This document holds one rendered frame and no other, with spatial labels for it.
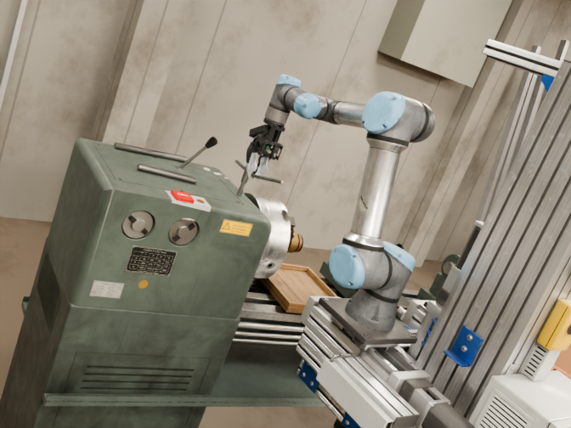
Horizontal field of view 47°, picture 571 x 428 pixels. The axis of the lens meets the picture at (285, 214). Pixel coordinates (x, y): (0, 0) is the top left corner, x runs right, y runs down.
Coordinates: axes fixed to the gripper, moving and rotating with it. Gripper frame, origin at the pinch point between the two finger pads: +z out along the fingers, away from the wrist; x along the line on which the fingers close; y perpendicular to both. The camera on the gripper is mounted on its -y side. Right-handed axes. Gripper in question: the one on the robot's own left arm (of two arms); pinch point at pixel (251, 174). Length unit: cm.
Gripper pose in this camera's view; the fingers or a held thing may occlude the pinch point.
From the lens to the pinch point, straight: 224.8
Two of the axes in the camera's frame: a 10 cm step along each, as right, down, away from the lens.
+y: 4.4, 4.2, -8.0
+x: 8.3, 1.6, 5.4
